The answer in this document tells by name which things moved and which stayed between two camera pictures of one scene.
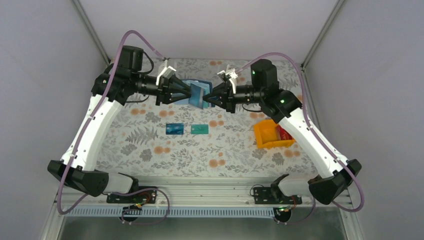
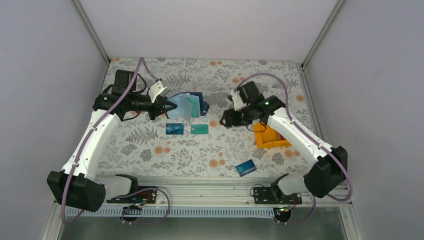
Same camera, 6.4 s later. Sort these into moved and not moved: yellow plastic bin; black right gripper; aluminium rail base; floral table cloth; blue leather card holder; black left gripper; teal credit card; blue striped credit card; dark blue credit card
Moved: black right gripper; blue striped credit card; black left gripper; blue leather card holder
Not moved: floral table cloth; dark blue credit card; teal credit card; aluminium rail base; yellow plastic bin
